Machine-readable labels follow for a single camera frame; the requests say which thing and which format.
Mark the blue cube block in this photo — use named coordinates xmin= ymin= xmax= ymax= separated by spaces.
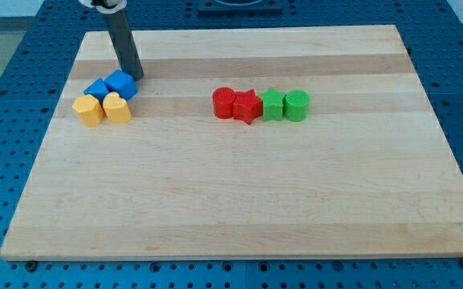
xmin=104 ymin=70 xmax=137 ymax=100

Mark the yellow heart block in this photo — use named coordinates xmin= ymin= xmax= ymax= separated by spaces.
xmin=103 ymin=92 xmax=132 ymax=124

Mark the red star block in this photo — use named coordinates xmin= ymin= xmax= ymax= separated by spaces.
xmin=233 ymin=89 xmax=263 ymax=124

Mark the red cylinder block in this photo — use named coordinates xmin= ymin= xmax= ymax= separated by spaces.
xmin=212 ymin=87 xmax=236 ymax=119

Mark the green star block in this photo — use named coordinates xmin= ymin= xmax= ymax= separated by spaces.
xmin=259 ymin=88 xmax=286 ymax=122

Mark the green cylinder block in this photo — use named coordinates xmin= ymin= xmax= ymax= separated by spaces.
xmin=283 ymin=90 xmax=310 ymax=122

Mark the light wooden board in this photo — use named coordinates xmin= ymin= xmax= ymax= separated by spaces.
xmin=0 ymin=25 xmax=463 ymax=261

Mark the small blue block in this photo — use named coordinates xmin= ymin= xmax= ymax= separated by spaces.
xmin=83 ymin=78 xmax=109 ymax=102

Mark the yellow hexagon block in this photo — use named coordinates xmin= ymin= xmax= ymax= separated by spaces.
xmin=71 ymin=95 xmax=105 ymax=127

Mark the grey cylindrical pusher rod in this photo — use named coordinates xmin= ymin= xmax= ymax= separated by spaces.
xmin=103 ymin=10 xmax=144 ymax=81

